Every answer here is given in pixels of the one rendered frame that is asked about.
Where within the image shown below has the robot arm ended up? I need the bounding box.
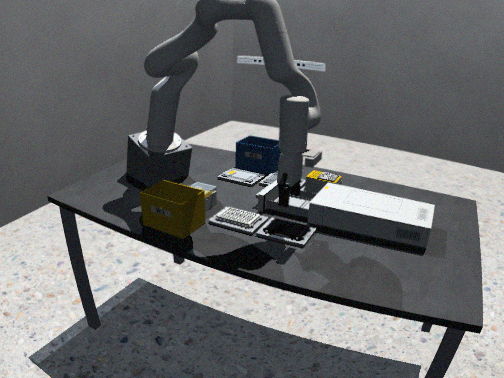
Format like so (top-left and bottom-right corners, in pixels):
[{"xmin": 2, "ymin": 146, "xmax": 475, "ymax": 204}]
[{"xmin": 138, "ymin": 0, "xmax": 322, "ymax": 168}]

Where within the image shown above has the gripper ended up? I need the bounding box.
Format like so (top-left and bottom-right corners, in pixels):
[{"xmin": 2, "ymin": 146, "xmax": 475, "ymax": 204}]
[{"xmin": 277, "ymin": 149, "xmax": 303, "ymax": 207}]

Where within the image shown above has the olive-brown open bin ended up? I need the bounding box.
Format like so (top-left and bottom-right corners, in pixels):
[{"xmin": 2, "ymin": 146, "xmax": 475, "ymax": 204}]
[{"xmin": 140, "ymin": 180, "xmax": 205, "ymax": 239}]

